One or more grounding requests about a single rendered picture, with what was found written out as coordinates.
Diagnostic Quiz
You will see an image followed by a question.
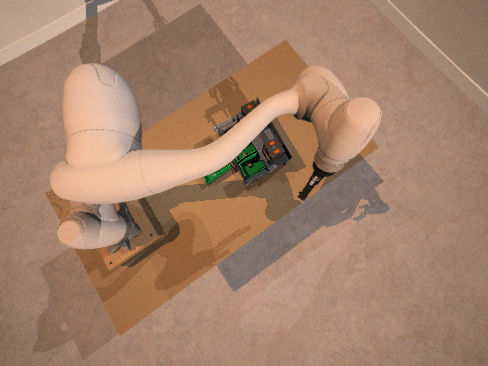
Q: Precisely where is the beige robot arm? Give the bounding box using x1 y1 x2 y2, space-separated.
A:
50 63 382 253

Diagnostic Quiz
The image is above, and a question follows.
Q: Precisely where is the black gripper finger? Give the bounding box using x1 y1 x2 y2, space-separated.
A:
297 172 324 203

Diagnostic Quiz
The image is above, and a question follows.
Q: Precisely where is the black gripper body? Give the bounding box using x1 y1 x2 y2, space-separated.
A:
313 162 335 180

